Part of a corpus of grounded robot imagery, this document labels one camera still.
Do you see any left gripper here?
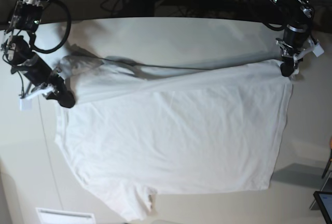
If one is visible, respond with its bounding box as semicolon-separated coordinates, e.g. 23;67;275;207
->
276;36;311;77

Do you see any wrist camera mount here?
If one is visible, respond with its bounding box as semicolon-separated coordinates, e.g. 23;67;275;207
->
19;83;55;111
293;37;324;75

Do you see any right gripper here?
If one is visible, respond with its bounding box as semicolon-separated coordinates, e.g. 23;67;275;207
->
23;58;76;108

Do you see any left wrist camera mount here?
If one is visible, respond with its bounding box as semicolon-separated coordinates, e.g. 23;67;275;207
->
293;37;324;75

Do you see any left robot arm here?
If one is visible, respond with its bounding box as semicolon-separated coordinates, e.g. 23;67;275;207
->
246;0;319;77

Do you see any white T-shirt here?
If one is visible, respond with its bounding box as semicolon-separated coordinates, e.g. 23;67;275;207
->
55;55;293;221

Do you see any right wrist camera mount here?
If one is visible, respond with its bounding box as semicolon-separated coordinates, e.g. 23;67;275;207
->
19;83;55;111

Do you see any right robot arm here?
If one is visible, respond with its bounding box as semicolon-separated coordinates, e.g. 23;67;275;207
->
1;0;76;108

